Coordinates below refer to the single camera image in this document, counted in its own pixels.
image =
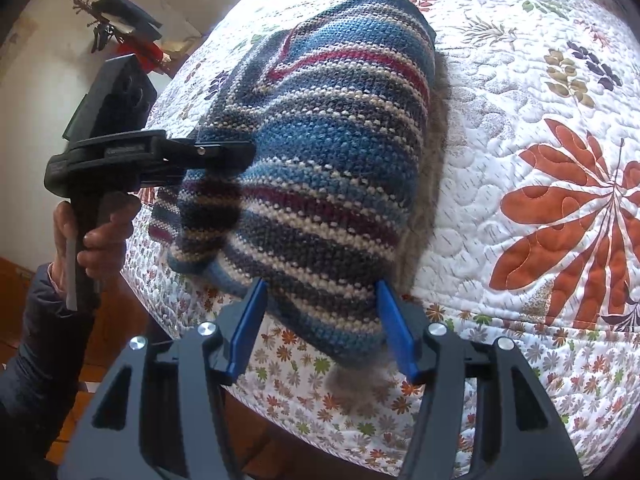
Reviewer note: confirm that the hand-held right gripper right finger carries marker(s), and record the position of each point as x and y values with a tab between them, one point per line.
396	327

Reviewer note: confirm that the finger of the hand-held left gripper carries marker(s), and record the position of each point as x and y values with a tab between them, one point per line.
220	152

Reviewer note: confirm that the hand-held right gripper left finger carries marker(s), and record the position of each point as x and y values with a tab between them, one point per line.
249	322

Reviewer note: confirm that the striped knitted sweater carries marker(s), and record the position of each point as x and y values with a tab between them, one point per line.
325	160

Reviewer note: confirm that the person's left hand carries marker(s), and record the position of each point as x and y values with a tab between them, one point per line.
107	240

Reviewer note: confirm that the black bag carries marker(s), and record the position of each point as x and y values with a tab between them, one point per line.
127	15

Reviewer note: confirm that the wooden coat rack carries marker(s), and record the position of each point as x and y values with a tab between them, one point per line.
85	10

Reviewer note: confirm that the white floral quilt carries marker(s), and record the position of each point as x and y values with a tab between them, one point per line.
525	110

